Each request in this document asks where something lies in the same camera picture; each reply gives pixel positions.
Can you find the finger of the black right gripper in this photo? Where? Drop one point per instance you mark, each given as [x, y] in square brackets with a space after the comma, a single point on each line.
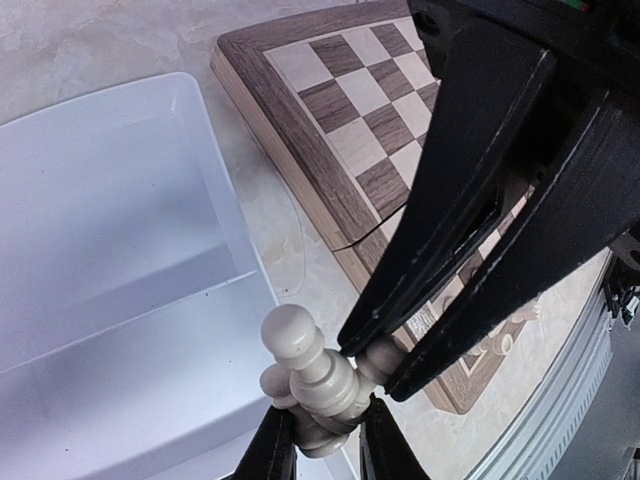
[491, 81]
[587, 200]

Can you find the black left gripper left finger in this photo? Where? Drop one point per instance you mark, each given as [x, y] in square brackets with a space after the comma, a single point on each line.
[271, 454]

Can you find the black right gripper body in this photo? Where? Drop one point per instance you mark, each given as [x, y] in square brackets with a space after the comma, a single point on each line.
[595, 42]

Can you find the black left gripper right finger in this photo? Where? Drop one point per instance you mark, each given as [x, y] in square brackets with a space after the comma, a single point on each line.
[383, 449]

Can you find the white chess piece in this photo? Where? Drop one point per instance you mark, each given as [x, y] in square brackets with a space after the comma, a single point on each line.
[325, 394]

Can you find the white plastic divided tray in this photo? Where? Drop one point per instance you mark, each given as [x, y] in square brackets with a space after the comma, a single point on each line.
[131, 292]

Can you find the wooden chess board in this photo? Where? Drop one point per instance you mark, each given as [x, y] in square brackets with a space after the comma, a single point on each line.
[342, 100]

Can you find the front aluminium rail base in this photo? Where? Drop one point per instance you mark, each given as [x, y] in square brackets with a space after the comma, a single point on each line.
[582, 422]

